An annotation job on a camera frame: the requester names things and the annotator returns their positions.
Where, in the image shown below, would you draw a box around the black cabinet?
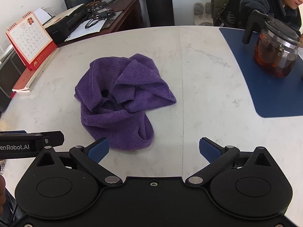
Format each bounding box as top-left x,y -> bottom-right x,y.
144,0 -> 176,27

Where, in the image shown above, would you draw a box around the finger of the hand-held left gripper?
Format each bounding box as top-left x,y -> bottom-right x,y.
0,131 -> 65,147

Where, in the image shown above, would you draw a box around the black power adapter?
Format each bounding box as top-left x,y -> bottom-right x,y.
95,9 -> 114,19

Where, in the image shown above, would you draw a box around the glass teapot with black handle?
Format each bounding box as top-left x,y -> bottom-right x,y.
242,9 -> 303,78

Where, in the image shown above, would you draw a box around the black printer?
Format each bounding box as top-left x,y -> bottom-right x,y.
45,4 -> 90,44

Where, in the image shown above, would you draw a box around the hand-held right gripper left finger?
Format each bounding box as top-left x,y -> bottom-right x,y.
35,137 -> 123,186

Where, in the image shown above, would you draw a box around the red and white book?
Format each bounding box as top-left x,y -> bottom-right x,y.
12,45 -> 59,93

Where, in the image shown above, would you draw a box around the dark desk pad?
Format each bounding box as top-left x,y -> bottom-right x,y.
101,11 -> 123,31

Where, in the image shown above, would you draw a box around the red desk calendar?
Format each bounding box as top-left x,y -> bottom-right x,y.
5,11 -> 58,71

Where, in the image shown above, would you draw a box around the black eyeglasses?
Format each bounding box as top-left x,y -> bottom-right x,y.
85,18 -> 100,29

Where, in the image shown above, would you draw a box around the blue table mat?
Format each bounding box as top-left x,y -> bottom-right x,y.
219,27 -> 303,118

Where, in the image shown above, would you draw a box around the dark wooden desk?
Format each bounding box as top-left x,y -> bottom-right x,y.
57,0 -> 145,48

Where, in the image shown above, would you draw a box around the white paper sheet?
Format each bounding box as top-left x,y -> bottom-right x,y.
65,19 -> 107,42

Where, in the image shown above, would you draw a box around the black computer case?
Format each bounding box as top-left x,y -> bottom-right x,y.
0,46 -> 26,115

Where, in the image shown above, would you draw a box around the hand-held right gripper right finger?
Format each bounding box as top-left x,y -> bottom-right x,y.
185,137 -> 273,185

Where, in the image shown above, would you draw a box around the grey plush slippers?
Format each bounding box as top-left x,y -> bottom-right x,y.
194,2 -> 213,25

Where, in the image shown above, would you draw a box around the person's left hand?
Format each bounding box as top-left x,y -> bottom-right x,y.
0,175 -> 6,207

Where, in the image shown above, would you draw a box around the person's dark trousers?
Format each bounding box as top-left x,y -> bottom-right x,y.
0,187 -> 23,227

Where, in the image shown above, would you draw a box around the purple towel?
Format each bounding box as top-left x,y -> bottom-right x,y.
74,53 -> 177,150

